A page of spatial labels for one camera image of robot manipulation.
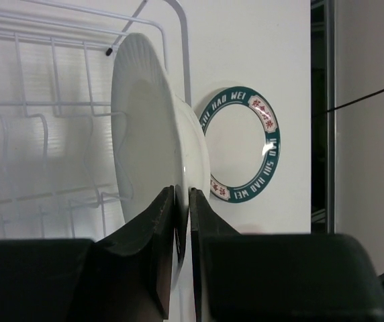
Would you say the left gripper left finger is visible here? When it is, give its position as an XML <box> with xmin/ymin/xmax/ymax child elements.
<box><xmin>91</xmin><ymin>186</ymin><xmax>177</xmax><ymax>319</ymax></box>

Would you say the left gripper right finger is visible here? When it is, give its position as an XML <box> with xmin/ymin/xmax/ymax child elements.
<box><xmin>189</xmin><ymin>189</ymin><xmax>246</xmax><ymax>321</ymax></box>

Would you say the white ribbed plate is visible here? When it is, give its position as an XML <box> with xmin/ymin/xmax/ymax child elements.
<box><xmin>111</xmin><ymin>33</ymin><xmax>211</xmax><ymax>286</ymax></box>

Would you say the green rimmed white plate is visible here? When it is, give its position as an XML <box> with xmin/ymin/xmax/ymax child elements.
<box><xmin>199</xmin><ymin>86</ymin><xmax>281</xmax><ymax>203</ymax></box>

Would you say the white wire dish rack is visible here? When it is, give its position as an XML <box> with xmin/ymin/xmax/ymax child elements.
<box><xmin>0</xmin><ymin>1</ymin><xmax>191</xmax><ymax>239</ymax></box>

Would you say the black usb cable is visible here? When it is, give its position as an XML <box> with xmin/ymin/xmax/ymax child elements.
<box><xmin>311</xmin><ymin>78</ymin><xmax>384</xmax><ymax>117</ymax></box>

